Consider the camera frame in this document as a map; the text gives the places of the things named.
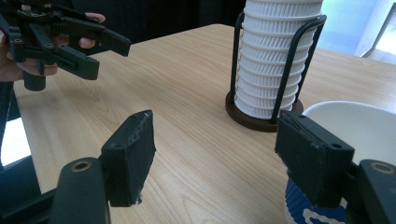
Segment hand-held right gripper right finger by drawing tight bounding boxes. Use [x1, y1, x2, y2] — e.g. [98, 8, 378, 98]
[275, 110, 356, 209]

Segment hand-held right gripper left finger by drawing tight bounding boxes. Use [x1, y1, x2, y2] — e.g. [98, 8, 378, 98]
[100, 109, 157, 208]

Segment blue white paper cup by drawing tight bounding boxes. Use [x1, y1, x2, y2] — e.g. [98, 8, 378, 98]
[283, 100, 396, 224]

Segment black wire cup holder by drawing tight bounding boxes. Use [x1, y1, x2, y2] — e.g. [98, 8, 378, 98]
[225, 10, 328, 133]

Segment stack of white paper cups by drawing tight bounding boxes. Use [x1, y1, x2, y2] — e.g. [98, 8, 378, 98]
[233, 0, 324, 120]

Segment black curtain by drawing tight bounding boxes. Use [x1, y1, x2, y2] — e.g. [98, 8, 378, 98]
[55, 0, 247, 45]

